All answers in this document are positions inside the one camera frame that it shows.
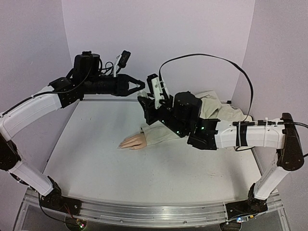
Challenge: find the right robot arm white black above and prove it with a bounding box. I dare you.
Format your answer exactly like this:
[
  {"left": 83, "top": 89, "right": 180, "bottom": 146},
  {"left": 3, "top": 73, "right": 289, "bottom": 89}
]
[{"left": 138, "top": 91, "right": 304, "bottom": 222}]

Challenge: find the beige sleeve cloth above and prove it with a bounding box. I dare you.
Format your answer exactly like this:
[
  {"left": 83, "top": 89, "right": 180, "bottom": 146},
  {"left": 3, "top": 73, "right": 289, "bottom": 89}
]
[{"left": 140, "top": 91, "right": 253, "bottom": 148}]

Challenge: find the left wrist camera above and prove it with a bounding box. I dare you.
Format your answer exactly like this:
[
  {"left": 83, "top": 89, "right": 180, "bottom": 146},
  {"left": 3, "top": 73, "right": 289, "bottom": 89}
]
[{"left": 113, "top": 50, "right": 131, "bottom": 77}]

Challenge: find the clear nail polish bottle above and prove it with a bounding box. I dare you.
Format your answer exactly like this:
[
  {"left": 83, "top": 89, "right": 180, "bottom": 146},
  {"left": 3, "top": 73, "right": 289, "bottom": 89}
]
[{"left": 137, "top": 90, "right": 148, "bottom": 98}]

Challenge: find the mannequin hand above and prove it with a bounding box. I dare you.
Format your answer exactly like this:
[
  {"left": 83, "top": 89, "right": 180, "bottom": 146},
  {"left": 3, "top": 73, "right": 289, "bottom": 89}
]
[{"left": 119, "top": 133, "right": 147, "bottom": 150}]

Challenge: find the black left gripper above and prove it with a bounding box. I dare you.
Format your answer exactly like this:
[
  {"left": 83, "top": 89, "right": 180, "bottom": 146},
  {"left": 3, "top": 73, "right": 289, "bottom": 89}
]
[{"left": 85, "top": 74, "right": 148, "bottom": 97}]

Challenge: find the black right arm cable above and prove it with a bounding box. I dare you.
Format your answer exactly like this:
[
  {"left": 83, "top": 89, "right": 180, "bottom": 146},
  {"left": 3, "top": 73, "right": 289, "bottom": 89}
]
[{"left": 158, "top": 53, "right": 308, "bottom": 157}]

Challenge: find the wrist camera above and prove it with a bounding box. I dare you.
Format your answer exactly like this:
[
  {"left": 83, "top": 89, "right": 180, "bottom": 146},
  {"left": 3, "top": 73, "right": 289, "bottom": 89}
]
[
  {"left": 147, "top": 74, "right": 169, "bottom": 109},
  {"left": 113, "top": 50, "right": 131, "bottom": 77}
]

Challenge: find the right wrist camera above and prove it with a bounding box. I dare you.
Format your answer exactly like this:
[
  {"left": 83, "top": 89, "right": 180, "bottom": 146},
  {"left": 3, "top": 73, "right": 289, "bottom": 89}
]
[{"left": 147, "top": 74, "right": 169, "bottom": 109}]

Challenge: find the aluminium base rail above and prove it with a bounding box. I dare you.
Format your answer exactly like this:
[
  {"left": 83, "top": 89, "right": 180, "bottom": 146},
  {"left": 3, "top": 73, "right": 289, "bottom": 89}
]
[{"left": 13, "top": 189, "right": 290, "bottom": 231}]

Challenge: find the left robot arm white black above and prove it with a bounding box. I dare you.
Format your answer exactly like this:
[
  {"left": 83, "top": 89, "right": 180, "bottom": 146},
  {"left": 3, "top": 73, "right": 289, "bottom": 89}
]
[{"left": 0, "top": 51, "right": 145, "bottom": 210}]

